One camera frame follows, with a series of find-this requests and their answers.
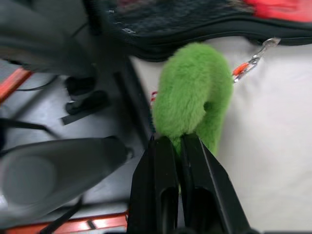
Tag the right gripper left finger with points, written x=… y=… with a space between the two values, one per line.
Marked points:
x=153 y=185

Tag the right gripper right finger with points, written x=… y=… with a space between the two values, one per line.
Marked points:
x=209 y=195

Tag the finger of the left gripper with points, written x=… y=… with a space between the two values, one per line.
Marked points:
x=61 y=168
x=44 y=34

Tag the green fluffy pompom charm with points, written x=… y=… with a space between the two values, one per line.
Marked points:
x=192 y=92

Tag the silver orange zipper clip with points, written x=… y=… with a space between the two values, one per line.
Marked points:
x=253 y=61

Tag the black paddle case red mesh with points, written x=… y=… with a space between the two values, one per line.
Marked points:
x=185 y=22

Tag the orange metal bar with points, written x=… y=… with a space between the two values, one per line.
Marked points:
x=97 y=221
x=14 y=81

